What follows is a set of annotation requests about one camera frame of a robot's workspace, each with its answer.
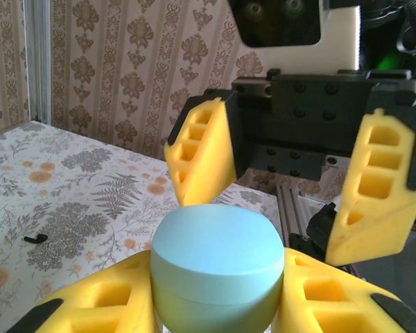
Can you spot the aluminium frame post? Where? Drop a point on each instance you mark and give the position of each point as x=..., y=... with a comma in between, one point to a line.
x=38, y=62

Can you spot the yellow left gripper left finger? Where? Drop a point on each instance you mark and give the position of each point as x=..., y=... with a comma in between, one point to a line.
x=73, y=295

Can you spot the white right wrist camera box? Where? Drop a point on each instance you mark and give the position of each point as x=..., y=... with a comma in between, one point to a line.
x=336, y=34

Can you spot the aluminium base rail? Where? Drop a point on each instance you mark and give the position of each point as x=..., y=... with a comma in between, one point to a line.
x=298, y=208

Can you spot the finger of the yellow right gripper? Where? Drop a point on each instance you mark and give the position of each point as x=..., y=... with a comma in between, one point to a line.
x=215, y=166
x=395, y=215

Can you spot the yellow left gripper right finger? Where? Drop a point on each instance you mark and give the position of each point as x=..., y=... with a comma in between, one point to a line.
x=353, y=312

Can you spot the light blue earbud charging case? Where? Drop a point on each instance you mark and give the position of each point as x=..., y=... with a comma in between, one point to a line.
x=215, y=256

